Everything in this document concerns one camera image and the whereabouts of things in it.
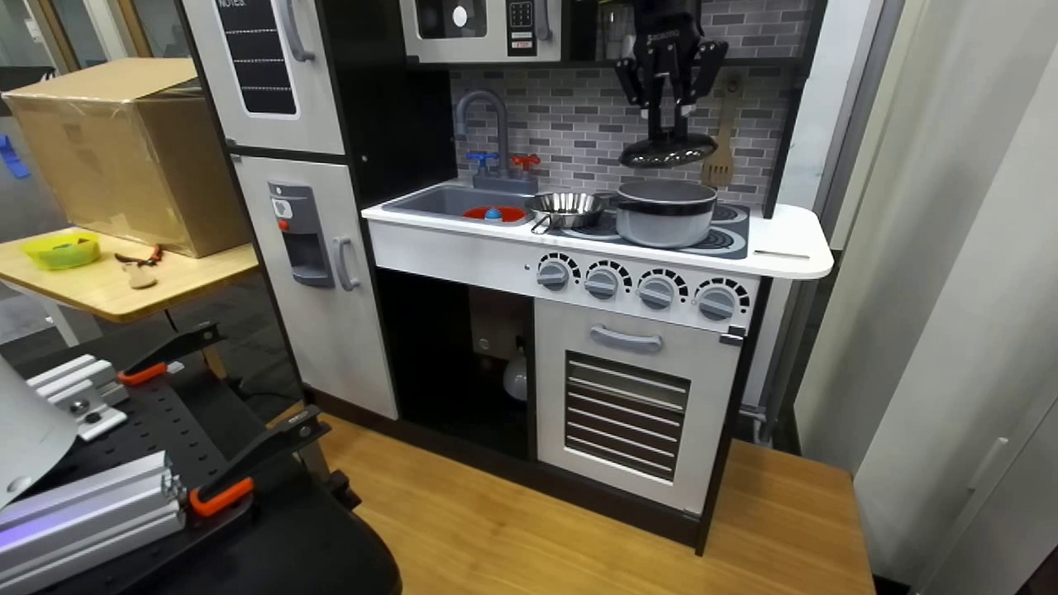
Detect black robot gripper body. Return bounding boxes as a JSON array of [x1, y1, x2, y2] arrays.
[[616, 0, 727, 107]]

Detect black pot lid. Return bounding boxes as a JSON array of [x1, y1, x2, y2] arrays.
[[617, 134, 717, 169]]

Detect grey robot base cover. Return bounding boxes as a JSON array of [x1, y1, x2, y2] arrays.
[[0, 357, 77, 508]]

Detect grey toy pot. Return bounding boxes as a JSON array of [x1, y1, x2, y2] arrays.
[[616, 180, 717, 249]]

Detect silver metal pan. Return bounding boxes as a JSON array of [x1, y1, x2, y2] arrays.
[[533, 192, 605, 236]]

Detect grey toy faucet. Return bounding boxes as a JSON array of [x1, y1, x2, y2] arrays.
[[454, 88, 513, 187]]

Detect red bowl in sink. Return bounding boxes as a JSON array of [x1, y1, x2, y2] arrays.
[[463, 205, 528, 225]]

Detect toy microwave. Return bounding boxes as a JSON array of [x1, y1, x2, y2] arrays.
[[401, 0, 563, 65]]

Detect toy play kitchen unit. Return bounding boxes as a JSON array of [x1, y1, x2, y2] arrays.
[[179, 0, 834, 547]]

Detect cardboard box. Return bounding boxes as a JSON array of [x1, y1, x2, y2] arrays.
[[2, 56, 249, 259]]

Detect black orange clamp rear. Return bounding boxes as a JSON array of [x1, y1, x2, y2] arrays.
[[117, 323, 220, 386]]

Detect black orange clamp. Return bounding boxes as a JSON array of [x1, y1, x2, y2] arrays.
[[186, 408, 326, 520], [117, 323, 220, 386]]

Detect black orange clamp front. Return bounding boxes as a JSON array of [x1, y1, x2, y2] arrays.
[[186, 408, 326, 520]]

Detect light wooden side table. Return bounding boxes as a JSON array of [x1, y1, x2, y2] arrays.
[[0, 236, 257, 322]]

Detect wooden spatula on wall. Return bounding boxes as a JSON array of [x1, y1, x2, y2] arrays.
[[708, 73, 740, 187]]

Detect silver metal bracket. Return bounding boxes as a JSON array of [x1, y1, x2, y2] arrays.
[[27, 355, 130, 442]]

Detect aluminium extrusion rail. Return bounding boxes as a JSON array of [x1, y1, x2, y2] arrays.
[[0, 448, 186, 595]]

